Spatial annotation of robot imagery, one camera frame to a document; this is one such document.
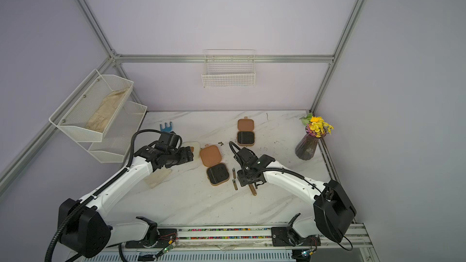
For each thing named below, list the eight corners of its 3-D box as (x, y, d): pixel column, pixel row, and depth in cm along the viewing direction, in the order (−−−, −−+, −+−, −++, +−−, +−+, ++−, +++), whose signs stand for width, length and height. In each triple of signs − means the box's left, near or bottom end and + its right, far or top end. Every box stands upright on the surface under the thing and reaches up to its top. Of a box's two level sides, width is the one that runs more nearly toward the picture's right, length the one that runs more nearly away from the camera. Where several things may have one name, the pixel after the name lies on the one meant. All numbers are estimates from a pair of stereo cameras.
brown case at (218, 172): (211, 188, 89) (210, 185, 86) (198, 151, 103) (197, 147, 100) (232, 180, 92) (232, 176, 89) (217, 145, 106) (216, 141, 103)
